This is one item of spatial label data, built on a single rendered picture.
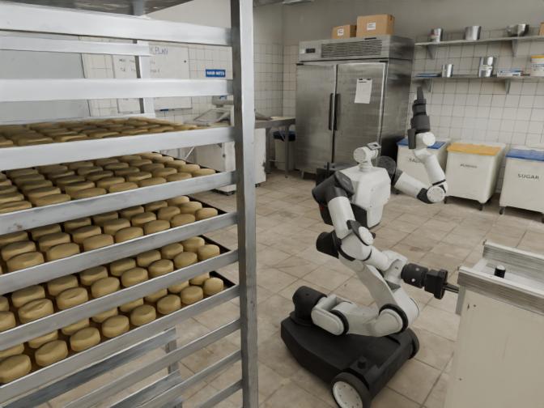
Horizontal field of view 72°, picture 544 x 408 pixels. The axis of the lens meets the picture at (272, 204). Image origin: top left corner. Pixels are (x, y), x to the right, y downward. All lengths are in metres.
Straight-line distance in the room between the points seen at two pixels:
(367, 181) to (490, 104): 4.11
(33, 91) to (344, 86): 4.95
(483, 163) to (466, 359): 3.72
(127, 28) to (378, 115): 4.65
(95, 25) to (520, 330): 1.39
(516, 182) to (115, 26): 4.76
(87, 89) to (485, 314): 1.32
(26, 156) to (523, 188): 4.87
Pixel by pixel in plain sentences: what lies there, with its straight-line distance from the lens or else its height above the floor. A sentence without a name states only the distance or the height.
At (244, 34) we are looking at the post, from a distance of 0.75.
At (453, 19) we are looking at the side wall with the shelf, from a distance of 5.88.
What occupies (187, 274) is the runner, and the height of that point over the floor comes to 1.14.
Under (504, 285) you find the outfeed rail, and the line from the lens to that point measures 1.43.
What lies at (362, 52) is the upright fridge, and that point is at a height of 1.87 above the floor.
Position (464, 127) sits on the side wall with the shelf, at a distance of 5.77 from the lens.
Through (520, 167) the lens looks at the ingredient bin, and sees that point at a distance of 5.03.
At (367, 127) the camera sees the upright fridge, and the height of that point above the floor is 0.92.
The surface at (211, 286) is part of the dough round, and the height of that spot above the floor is 1.06.
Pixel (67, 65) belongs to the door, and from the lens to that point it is 4.98.
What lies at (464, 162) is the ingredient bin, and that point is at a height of 0.57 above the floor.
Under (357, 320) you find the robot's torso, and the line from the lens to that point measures 2.06.
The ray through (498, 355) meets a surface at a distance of 1.55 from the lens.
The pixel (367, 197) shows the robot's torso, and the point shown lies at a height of 1.03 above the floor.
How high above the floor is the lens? 1.51
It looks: 18 degrees down
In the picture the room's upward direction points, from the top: straight up
